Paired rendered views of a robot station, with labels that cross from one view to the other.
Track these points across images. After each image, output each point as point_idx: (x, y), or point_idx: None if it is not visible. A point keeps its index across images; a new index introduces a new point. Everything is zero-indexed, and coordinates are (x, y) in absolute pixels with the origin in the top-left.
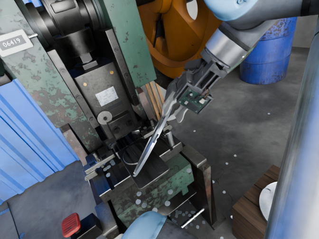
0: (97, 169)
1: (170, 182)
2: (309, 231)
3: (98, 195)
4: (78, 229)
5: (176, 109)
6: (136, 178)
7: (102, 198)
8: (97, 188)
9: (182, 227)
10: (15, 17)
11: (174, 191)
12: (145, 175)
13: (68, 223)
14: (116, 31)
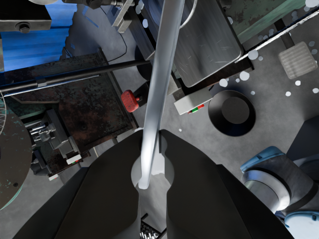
0: (128, 9)
1: (260, 22)
2: None
3: (144, 58)
4: (137, 107)
5: (169, 182)
6: (179, 65)
7: (151, 59)
8: (139, 46)
9: (293, 28)
10: None
11: (274, 20)
12: (192, 62)
13: (126, 100)
14: None
